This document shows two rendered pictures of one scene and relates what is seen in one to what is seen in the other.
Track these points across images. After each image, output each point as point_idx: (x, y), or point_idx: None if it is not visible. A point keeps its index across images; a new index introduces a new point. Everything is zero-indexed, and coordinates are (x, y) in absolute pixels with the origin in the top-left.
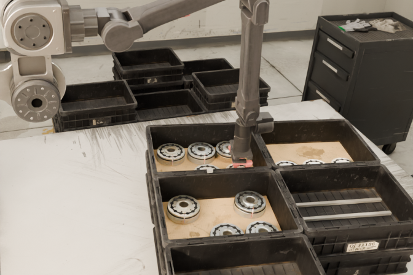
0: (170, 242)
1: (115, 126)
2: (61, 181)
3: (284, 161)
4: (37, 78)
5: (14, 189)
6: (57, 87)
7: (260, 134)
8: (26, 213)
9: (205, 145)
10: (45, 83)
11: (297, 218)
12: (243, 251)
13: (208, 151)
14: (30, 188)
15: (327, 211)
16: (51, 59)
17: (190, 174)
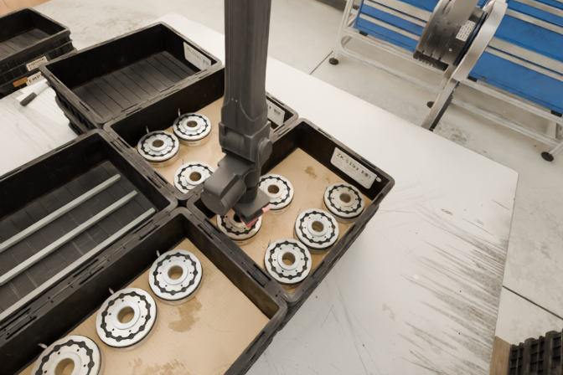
0: (221, 65)
1: (497, 288)
2: (411, 166)
3: (189, 290)
4: (451, 2)
5: (422, 138)
6: (441, 28)
7: (249, 275)
8: (384, 126)
9: (320, 239)
10: (439, 5)
11: (114, 138)
12: None
13: (307, 230)
14: (417, 146)
15: (88, 243)
16: (494, 25)
17: (270, 135)
